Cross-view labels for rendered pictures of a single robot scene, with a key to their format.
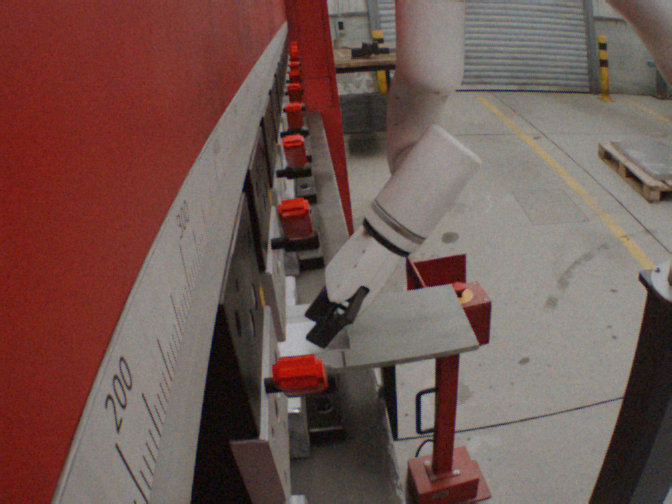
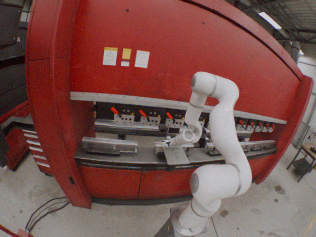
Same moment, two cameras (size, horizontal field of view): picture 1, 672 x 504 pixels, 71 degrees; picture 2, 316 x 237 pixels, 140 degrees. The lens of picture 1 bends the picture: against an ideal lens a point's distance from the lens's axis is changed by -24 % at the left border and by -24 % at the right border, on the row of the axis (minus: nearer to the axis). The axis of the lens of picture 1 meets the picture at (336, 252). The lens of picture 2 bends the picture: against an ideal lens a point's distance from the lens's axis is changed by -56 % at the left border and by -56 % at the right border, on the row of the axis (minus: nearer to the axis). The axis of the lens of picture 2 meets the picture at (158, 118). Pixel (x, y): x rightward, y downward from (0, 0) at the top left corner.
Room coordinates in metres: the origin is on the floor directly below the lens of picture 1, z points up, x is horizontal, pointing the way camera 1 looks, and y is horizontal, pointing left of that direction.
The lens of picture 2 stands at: (0.35, -0.81, 1.67)
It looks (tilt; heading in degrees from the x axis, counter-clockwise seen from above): 25 degrees down; 76
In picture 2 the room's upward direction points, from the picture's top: 11 degrees clockwise
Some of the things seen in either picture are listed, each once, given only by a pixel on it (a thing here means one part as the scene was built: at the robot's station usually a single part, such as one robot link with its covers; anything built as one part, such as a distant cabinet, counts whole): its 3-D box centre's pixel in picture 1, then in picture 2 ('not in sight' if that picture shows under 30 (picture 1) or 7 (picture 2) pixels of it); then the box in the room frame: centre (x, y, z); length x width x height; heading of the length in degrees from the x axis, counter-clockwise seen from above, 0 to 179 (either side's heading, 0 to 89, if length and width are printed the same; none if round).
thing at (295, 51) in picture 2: not in sight; (294, 55); (2.69, 0.27, 2.54); 0.33 x 0.25 x 0.47; 1
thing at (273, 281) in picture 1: (227, 236); (150, 114); (0.50, 0.10, 1.26); 0.15 x 0.09 x 0.17; 1
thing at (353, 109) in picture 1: (360, 66); (311, 153); (5.64, -0.44, 0.75); 1.80 x 0.75 x 1.50; 176
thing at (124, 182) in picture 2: not in sight; (206, 178); (1.38, 0.07, 0.42); 3.00 x 0.21 x 0.83; 1
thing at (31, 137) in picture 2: not in sight; (51, 145); (-0.78, 0.42, 0.50); 0.50 x 0.50 x 1.00; 1
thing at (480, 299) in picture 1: (448, 298); not in sight; (1.19, -0.25, 0.75); 0.20 x 0.16 x 0.18; 5
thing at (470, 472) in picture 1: (449, 477); not in sight; (1.20, -0.28, 0.06); 0.25 x 0.20 x 0.12; 95
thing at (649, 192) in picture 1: (657, 169); not in sight; (3.87, -2.85, 0.07); 1.20 x 0.80 x 0.14; 174
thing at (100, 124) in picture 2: not in sight; (193, 131); (1.12, 0.42, 0.93); 2.30 x 0.14 x 0.10; 1
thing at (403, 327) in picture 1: (377, 328); (174, 153); (0.73, -0.05, 1.00); 0.26 x 0.18 x 0.01; 91
